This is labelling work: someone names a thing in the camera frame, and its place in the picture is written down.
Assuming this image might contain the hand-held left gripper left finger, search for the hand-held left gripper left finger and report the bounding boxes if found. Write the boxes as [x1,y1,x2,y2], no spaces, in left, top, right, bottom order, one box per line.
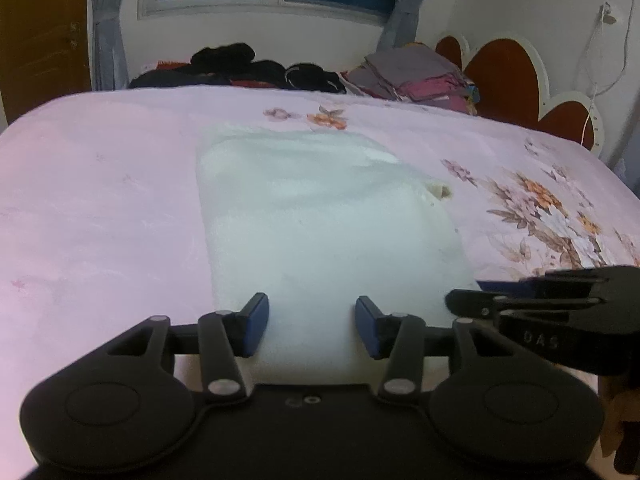
[107,292,271,403]

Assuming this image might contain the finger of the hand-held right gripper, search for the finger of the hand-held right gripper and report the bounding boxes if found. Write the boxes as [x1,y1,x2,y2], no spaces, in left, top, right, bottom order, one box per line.
[445,287,601,320]
[477,269,601,297]

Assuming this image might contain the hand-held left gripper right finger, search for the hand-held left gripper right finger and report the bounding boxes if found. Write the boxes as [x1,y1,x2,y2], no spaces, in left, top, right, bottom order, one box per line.
[354,296,506,406]

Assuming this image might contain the white fleece cloth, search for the white fleece cloth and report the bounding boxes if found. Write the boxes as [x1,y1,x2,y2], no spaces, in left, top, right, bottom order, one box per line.
[194,122,483,386]

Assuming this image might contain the stack of folded clothes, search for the stack of folded clothes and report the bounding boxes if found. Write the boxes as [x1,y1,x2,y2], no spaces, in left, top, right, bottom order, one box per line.
[342,42,481,116]

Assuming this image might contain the pile of black clothes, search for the pile of black clothes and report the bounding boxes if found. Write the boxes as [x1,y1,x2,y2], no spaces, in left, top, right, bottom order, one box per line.
[129,42,347,95]

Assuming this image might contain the person's right hand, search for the person's right hand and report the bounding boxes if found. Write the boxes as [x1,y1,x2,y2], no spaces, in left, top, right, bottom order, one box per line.
[599,374,632,458]

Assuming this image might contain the red and white headboard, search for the red and white headboard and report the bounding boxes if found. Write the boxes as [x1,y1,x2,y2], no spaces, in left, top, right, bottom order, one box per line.
[435,35,606,161]

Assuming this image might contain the pink floral blanket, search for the pink floral blanket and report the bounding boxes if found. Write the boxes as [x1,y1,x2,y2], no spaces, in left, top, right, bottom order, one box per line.
[0,84,640,480]

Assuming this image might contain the grey curtain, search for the grey curtain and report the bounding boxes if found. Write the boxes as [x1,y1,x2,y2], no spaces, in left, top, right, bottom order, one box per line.
[380,0,443,53]
[87,0,130,92]

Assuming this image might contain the wooden door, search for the wooden door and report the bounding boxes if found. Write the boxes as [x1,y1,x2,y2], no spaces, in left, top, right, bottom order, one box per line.
[0,0,91,126]

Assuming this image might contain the white cable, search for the white cable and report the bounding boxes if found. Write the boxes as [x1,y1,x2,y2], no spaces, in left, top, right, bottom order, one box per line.
[575,2,631,146]

